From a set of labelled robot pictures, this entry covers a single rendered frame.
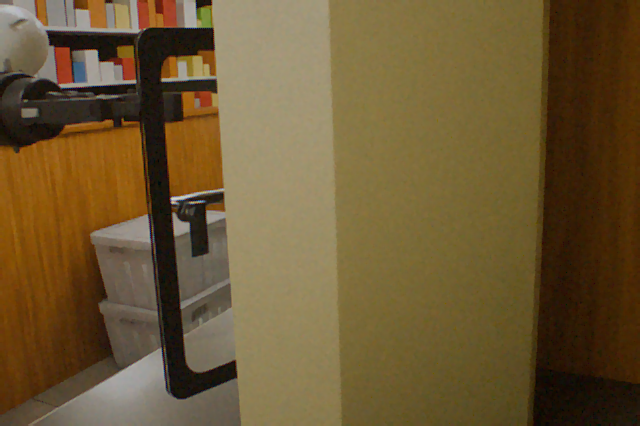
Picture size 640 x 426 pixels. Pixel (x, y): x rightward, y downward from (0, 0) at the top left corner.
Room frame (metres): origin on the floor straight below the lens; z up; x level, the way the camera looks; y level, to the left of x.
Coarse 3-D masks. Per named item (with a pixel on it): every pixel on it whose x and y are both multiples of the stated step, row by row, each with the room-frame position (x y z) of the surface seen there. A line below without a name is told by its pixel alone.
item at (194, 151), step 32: (192, 64) 0.68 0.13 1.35; (192, 96) 0.67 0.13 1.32; (192, 128) 0.67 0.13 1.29; (192, 160) 0.67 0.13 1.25; (192, 192) 0.67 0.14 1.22; (224, 192) 0.69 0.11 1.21; (224, 224) 0.69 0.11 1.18; (224, 256) 0.69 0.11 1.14; (192, 288) 0.66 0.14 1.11; (224, 288) 0.69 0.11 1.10; (160, 320) 0.64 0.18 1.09; (192, 320) 0.66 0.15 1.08; (224, 320) 0.69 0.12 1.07; (192, 352) 0.66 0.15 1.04; (224, 352) 0.68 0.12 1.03
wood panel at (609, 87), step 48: (576, 0) 0.78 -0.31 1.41; (624, 0) 0.75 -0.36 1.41; (576, 48) 0.78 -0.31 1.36; (624, 48) 0.75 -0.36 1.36; (576, 96) 0.77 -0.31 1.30; (624, 96) 0.75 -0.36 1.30; (576, 144) 0.77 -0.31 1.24; (624, 144) 0.75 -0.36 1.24; (576, 192) 0.77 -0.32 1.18; (624, 192) 0.75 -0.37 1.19; (576, 240) 0.77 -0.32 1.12; (624, 240) 0.74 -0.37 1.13; (576, 288) 0.77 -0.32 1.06; (624, 288) 0.74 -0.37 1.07; (576, 336) 0.77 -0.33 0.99; (624, 336) 0.74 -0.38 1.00
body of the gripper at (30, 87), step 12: (12, 84) 0.76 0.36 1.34; (24, 84) 0.75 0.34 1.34; (36, 84) 0.75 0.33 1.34; (48, 84) 0.77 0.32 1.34; (12, 96) 0.74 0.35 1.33; (24, 96) 0.74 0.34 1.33; (36, 96) 0.75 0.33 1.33; (0, 108) 0.75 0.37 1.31; (12, 108) 0.74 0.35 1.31; (12, 120) 0.74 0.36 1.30; (12, 132) 0.75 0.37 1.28; (24, 132) 0.74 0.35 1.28; (36, 132) 0.75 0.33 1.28; (48, 132) 0.76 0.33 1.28; (60, 132) 0.78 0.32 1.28
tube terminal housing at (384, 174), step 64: (256, 0) 0.54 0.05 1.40; (320, 0) 0.52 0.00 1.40; (384, 0) 0.53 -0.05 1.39; (448, 0) 0.54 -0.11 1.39; (512, 0) 0.56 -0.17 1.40; (256, 64) 0.54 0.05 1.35; (320, 64) 0.52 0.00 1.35; (384, 64) 0.53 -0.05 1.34; (448, 64) 0.54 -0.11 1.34; (512, 64) 0.56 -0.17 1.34; (256, 128) 0.55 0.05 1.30; (320, 128) 0.52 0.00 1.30; (384, 128) 0.53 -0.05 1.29; (448, 128) 0.54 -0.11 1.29; (512, 128) 0.56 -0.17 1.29; (256, 192) 0.55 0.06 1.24; (320, 192) 0.52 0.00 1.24; (384, 192) 0.53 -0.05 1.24; (448, 192) 0.54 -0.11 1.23; (512, 192) 0.56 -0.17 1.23; (256, 256) 0.55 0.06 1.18; (320, 256) 0.52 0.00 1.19; (384, 256) 0.53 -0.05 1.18; (448, 256) 0.55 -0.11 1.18; (512, 256) 0.57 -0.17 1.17; (256, 320) 0.55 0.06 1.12; (320, 320) 0.52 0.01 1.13; (384, 320) 0.53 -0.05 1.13; (448, 320) 0.55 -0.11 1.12; (512, 320) 0.57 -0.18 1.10; (256, 384) 0.55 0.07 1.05; (320, 384) 0.52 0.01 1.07; (384, 384) 0.53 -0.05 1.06; (448, 384) 0.55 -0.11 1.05; (512, 384) 0.57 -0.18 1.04
